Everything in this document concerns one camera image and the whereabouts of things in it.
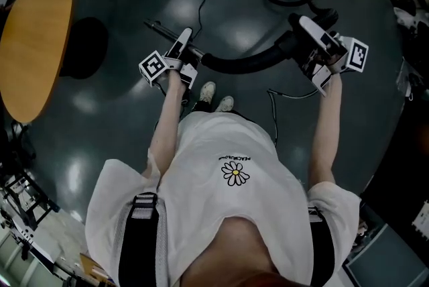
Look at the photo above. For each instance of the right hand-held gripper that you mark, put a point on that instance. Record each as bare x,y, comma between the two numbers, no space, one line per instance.
357,56

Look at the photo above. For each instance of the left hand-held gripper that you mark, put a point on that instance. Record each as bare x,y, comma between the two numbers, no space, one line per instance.
152,67

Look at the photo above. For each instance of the person's right forearm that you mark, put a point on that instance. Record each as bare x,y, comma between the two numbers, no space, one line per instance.
325,124

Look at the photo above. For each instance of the person's left forearm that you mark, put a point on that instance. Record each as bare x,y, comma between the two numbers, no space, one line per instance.
167,118

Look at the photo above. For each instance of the white sneaker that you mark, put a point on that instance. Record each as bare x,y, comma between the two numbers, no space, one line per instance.
225,104
207,91

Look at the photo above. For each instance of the person's black trousers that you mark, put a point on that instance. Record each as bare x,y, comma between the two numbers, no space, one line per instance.
202,107

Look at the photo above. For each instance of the round wooden table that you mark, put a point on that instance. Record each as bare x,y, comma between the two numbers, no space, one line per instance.
33,44

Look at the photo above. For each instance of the white flower print t-shirt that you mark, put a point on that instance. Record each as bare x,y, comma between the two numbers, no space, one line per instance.
201,198

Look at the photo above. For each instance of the person's neck and chest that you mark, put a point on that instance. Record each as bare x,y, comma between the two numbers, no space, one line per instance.
234,245

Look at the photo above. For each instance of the black metal frame rack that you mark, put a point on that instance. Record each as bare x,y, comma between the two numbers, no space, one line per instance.
25,212

